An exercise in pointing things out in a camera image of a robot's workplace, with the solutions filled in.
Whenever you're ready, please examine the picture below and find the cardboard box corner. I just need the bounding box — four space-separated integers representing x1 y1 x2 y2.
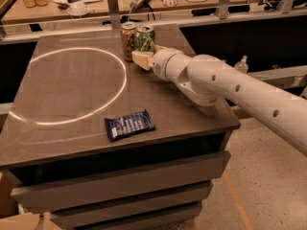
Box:
0 213 62 230

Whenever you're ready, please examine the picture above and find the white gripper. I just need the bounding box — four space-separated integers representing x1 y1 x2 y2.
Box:
131 45 183 81

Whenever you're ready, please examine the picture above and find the green soda can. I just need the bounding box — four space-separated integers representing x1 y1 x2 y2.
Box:
134 25 155 52

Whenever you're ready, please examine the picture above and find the blue snack packet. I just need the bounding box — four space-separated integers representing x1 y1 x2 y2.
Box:
105 110 155 141

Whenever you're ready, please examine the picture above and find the white cup on saucer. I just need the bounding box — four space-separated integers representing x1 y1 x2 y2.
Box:
67 2 89 16

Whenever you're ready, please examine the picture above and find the right sanitizer bottle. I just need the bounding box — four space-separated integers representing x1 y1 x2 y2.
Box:
234 56 248 74

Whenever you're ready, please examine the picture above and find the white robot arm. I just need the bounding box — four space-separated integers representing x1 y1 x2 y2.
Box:
131 46 307 155

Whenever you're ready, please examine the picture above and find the metal bracket post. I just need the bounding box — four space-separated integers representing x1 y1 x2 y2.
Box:
107 0 121 29

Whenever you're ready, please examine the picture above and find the grey drawer cabinet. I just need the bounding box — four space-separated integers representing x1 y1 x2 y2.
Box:
0 31 239 230

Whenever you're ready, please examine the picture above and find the metal rail frame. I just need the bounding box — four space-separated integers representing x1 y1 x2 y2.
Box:
0 0 307 45

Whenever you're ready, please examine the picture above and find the orange soda can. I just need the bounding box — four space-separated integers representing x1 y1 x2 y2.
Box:
121 21 136 61

